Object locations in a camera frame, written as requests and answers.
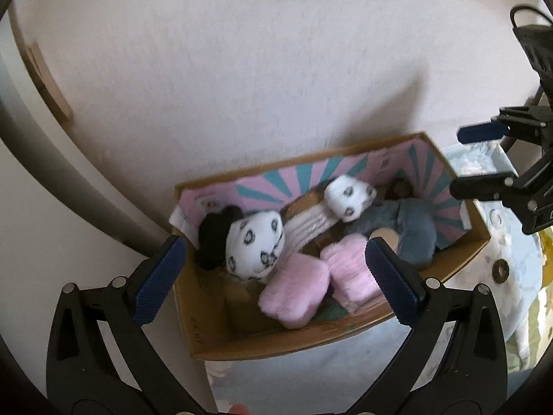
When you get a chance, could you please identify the floral light blue cloth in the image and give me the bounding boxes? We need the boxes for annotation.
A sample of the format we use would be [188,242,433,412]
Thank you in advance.
[202,141,541,415]

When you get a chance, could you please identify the floral yellow green blanket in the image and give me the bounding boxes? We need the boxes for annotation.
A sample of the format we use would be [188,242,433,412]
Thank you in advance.
[506,228,552,374]

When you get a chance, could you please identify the white patterned sock roll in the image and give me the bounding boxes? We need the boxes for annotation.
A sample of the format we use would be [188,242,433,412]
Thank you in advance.
[324,174,378,223]

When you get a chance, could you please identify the cardboard box pink flaps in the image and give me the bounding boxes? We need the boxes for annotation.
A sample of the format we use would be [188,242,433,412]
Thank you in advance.
[170,133,490,361]

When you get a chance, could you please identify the grey blue fuzzy sock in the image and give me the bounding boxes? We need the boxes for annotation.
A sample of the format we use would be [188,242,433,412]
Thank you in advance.
[344,199,437,270]

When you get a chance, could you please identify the black fuzzy sock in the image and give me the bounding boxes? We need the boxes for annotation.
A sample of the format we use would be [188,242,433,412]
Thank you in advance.
[195,205,244,271]

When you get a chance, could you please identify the pink fuzzy sock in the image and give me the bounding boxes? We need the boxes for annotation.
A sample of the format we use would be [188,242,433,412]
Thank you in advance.
[320,233,382,314]
[258,253,330,330]

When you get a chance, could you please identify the brown plush slipper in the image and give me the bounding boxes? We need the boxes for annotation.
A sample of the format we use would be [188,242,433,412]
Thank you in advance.
[280,186,339,259]

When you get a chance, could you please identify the person left hand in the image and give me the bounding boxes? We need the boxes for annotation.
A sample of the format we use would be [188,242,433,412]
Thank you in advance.
[228,403,250,415]

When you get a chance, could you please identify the brown hair scrunchie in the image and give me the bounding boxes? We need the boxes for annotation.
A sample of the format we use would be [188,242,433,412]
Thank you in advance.
[492,259,510,284]

